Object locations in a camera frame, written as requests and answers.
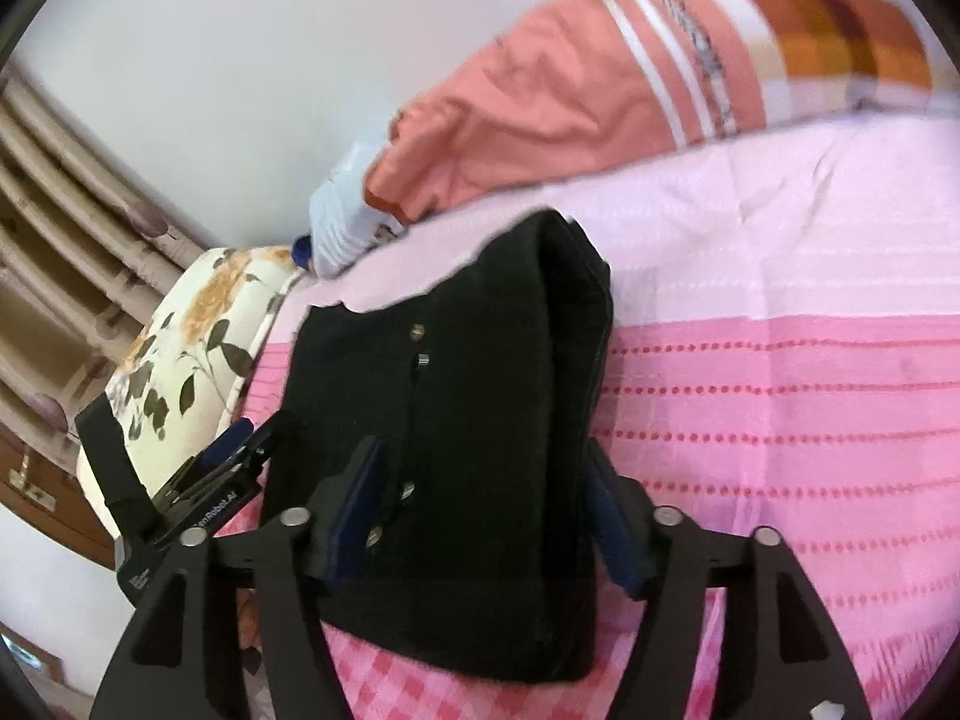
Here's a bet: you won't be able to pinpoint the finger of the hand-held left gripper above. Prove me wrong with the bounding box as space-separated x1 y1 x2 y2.
193 418 254 472
238 409 292 466

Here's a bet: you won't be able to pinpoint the beige patterned curtain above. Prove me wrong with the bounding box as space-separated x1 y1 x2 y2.
0 64 203 436

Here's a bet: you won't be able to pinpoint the pink checked bed sheet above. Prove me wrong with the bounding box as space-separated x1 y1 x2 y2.
225 109 960 720

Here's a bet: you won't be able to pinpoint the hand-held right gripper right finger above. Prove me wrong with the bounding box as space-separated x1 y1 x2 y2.
585 439 875 720

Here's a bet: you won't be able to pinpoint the brown wooden cabinet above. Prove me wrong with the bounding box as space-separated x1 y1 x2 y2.
0 424 121 567

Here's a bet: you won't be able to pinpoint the peach patterned quilt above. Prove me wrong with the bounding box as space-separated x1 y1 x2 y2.
364 0 938 222

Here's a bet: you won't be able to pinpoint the black pants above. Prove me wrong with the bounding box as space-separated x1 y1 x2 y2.
259 208 616 685

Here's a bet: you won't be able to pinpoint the floral pillow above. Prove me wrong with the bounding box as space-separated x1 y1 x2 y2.
75 246 308 541

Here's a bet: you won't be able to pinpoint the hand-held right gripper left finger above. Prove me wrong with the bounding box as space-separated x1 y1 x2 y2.
90 435 387 720

